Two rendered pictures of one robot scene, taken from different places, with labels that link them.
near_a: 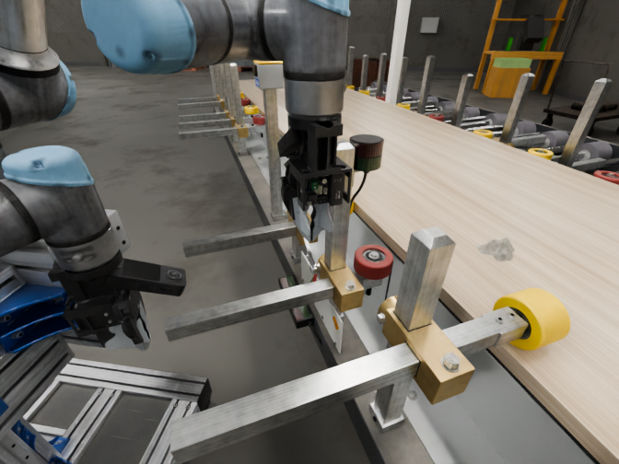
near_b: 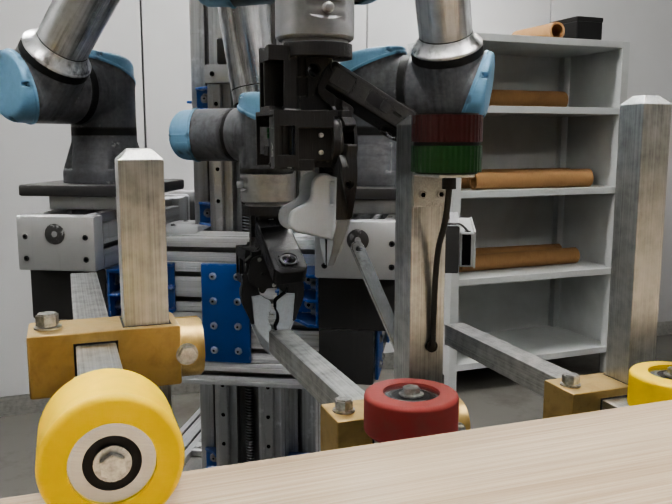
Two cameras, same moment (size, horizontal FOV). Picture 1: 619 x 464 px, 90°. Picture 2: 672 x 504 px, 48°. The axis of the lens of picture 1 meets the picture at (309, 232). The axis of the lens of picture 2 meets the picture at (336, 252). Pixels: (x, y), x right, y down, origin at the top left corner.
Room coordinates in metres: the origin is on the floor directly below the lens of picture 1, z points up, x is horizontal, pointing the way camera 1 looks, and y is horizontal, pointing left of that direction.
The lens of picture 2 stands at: (0.45, -0.75, 1.12)
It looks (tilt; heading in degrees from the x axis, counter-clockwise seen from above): 9 degrees down; 90
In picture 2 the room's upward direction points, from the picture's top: straight up
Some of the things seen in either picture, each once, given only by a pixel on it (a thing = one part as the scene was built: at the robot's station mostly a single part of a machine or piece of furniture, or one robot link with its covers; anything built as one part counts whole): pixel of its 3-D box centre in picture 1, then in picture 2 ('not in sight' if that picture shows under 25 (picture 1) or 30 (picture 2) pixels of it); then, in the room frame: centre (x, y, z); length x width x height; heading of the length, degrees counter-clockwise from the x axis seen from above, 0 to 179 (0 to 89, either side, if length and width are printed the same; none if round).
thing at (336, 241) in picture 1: (335, 253); (417, 372); (0.52, -0.05, 0.90); 0.04 x 0.04 x 0.48; 20
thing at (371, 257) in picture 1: (370, 274); (410, 451); (0.51, -0.13, 0.85); 0.08 x 0.08 x 0.11
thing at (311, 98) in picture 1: (316, 97); (315, 22); (0.43, -0.01, 1.23); 0.08 x 0.08 x 0.05
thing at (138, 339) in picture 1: (130, 322); (256, 292); (0.34, 0.29, 0.91); 0.05 x 0.02 x 0.09; 20
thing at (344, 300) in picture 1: (339, 279); (396, 430); (0.50, -0.07, 0.84); 0.14 x 0.06 x 0.05; 20
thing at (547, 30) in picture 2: not in sight; (536, 35); (1.38, 2.86, 1.59); 0.30 x 0.08 x 0.08; 112
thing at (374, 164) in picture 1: (364, 158); (446, 158); (0.54, -0.10, 1.10); 0.06 x 0.06 x 0.02
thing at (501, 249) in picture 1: (500, 246); not in sight; (0.53, -0.41, 0.91); 0.09 x 0.07 x 0.02; 120
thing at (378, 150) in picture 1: (366, 145); (446, 128); (0.54, -0.10, 1.13); 0.06 x 0.06 x 0.02
